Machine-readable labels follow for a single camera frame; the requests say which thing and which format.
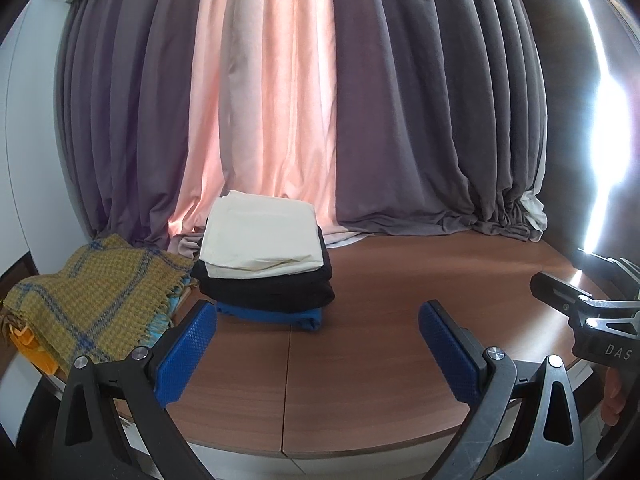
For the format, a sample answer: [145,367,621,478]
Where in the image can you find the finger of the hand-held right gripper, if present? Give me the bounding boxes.
[577,248,640,302]
[529,271,594,315]

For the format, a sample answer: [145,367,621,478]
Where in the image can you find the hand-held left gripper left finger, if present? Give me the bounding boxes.
[52,300,218,480]

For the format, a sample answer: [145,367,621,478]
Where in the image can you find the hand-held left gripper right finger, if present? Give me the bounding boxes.
[419,300,586,480]

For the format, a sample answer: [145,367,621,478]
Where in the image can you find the white pants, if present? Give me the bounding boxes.
[199,190,325,279]

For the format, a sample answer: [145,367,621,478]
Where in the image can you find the folded blue pants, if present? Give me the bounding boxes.
[215,301,323,334]

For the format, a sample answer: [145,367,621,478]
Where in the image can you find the person's right hand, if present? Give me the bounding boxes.
[599,367,626,427]

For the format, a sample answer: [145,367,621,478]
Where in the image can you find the light blue cloth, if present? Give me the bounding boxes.
[148,284,194,342]

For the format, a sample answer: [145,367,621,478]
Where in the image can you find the white sheer curtain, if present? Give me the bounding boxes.
[517,160,549,234]

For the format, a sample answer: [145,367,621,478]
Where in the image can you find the yellow plaid fringed scarf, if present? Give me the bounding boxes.
[0,233,197,370]

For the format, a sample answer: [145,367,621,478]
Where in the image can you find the orange cloth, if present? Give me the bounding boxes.
[9,325,62,377]

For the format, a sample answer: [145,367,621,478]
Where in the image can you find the grey curtain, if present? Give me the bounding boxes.
[54,0,212,247]
[327,0,549,244]

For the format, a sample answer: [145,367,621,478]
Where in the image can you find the pink curtain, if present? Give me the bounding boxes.
[167,0,352,262]

